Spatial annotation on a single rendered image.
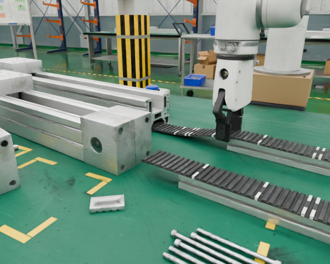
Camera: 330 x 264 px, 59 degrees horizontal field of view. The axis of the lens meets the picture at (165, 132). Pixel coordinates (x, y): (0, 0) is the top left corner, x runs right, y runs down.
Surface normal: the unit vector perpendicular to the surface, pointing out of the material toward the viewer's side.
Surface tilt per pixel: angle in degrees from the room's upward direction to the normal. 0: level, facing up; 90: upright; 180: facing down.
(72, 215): 0
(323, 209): 0
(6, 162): 90
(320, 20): 90
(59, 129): 90
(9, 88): 90
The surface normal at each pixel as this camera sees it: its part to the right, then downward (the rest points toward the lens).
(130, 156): 0.81, 0.21
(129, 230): 0.00, -0.93
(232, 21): -0.45, 0.32
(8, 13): -0.15, 0.36
